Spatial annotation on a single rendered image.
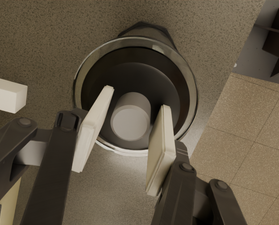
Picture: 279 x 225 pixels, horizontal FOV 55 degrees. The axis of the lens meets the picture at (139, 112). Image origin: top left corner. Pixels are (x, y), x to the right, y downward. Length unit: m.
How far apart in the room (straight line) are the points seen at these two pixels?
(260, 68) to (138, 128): 1.33
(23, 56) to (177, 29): 0.26
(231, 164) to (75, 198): 1.24
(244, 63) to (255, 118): 0.32
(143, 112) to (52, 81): 0.32
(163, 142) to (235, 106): 1.39
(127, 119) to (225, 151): 1.48
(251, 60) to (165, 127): 1.32
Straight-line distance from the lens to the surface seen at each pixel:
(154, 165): 0.15
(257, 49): 1.47
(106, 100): 0.18
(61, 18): 0.47
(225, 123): 1.57
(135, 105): 0.19
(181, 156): 0.16
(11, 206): 0.63
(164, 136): 0.16
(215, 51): 0.46
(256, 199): 1.90
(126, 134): 0.19
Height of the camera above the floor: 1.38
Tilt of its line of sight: 67 degrees down
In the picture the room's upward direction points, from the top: 171 degrees counter-clockwise
